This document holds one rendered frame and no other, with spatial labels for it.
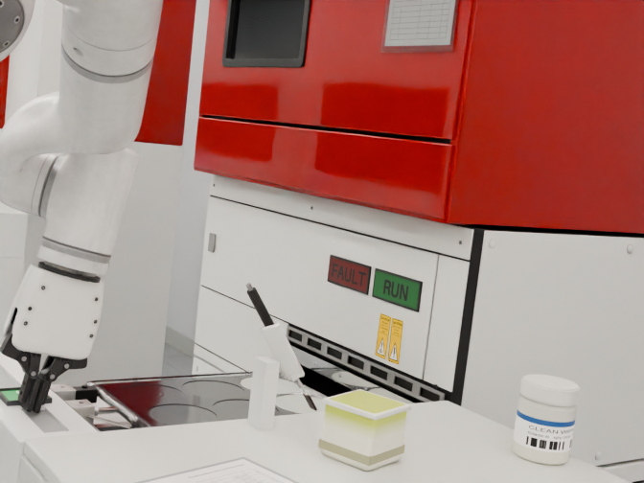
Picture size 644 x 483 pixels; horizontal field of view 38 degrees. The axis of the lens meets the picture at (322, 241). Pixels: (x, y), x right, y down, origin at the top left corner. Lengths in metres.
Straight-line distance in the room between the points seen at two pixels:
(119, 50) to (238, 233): 1.05
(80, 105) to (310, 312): 0.82
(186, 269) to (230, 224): 3.51
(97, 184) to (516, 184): 0.62
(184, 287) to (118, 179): 4.35
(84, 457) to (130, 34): 0.44
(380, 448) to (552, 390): 0.23
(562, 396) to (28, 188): 0.68
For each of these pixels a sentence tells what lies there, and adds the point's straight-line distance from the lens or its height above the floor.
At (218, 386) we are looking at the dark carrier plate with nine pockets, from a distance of 1.57.
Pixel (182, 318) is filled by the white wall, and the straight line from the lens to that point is 5.49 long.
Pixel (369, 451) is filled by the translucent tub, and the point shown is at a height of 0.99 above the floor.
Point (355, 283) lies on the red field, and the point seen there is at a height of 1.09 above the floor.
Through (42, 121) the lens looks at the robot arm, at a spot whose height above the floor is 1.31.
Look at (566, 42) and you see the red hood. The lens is 1.47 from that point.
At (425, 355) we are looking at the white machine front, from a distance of 1.44.
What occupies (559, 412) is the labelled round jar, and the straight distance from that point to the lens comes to 1.17.
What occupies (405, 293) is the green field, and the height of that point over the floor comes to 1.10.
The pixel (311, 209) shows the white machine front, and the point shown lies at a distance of 1.68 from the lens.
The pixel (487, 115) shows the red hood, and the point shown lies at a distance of 1.36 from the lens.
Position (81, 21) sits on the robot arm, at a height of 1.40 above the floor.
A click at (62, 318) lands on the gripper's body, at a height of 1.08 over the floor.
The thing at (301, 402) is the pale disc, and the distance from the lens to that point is 1.52.
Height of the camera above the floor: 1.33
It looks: 6 degrees down
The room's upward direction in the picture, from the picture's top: 7 degrees clockwise
